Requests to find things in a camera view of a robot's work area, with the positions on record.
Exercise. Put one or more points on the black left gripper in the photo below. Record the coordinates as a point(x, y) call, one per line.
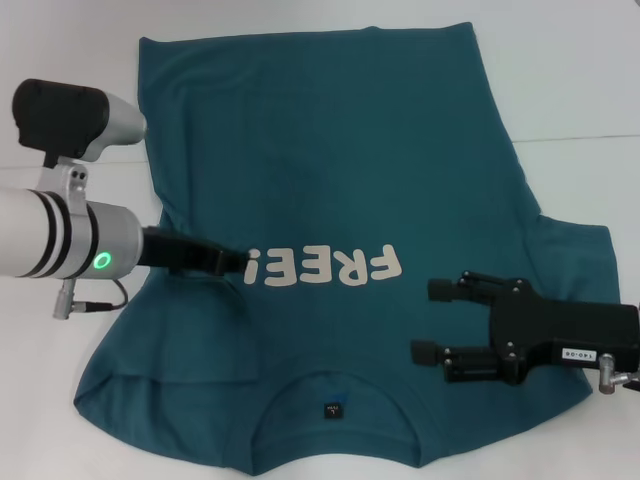
point(180, 250)

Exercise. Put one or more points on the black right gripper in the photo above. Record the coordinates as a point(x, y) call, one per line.
point(560, 325)

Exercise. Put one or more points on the teal t-shirt with FREE print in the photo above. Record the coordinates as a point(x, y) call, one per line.
point(360, 165)

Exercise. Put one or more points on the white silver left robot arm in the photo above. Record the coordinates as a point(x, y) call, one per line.
point(75, 235)

